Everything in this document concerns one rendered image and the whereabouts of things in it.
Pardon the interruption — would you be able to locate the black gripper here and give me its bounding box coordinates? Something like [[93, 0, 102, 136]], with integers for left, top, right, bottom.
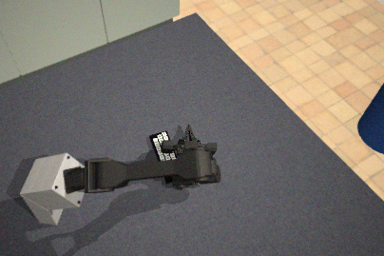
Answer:
[[161, 125, 217, 156]]

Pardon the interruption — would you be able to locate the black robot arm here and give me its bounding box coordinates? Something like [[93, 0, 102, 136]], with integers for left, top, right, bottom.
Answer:
[[63, 140, 221, 194]]

